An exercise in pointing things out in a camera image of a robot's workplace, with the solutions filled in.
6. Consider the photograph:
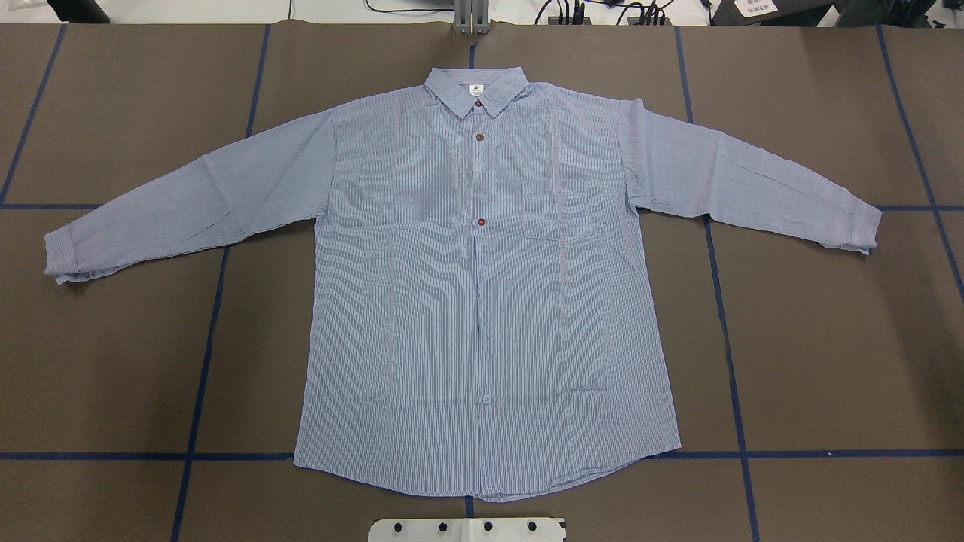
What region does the blue striped button-up shirt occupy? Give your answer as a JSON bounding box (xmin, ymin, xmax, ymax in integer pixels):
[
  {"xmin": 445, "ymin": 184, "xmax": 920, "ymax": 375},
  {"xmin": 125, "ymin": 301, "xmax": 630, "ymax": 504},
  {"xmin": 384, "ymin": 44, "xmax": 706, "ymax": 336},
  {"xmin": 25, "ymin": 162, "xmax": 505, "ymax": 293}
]
[{"xmin": 44, "ymin": 68, "xmax": 882, "ymax": 502}]

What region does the black box with label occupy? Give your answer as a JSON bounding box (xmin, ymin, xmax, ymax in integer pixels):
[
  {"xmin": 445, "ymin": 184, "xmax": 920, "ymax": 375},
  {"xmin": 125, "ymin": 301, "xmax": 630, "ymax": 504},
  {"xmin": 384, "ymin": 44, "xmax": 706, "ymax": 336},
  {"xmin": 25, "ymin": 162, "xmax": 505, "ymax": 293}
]
[{"xmin": 710, "ymin": 1, "xmax": 834, "ymax": 27}]

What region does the grey aluminium frame post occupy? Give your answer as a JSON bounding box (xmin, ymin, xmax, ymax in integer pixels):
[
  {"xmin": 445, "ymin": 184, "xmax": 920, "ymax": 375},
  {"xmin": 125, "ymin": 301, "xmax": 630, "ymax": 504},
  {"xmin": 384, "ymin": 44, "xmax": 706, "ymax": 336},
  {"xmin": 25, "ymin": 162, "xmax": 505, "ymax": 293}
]
[{"xmin": 453, "ymin": 0, "xmax": 491, "ymax": 35}]

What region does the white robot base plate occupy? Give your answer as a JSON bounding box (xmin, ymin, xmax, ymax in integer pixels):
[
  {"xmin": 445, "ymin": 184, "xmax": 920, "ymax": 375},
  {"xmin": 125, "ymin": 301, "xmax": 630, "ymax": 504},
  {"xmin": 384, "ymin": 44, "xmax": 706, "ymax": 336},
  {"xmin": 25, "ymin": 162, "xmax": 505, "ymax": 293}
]
[{"xmin": 368, "ymin": 517, "xmax": 568, "ymax": 541}]

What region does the black cable bundle on desk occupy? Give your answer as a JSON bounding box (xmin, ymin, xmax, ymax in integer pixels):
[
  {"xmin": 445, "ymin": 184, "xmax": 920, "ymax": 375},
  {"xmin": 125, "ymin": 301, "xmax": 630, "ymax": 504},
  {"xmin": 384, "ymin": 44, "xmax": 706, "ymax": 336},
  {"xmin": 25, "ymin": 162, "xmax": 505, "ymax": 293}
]
[{"xmin": 534, "ymin": 0, "xmax": 673, "ymax": 26}]

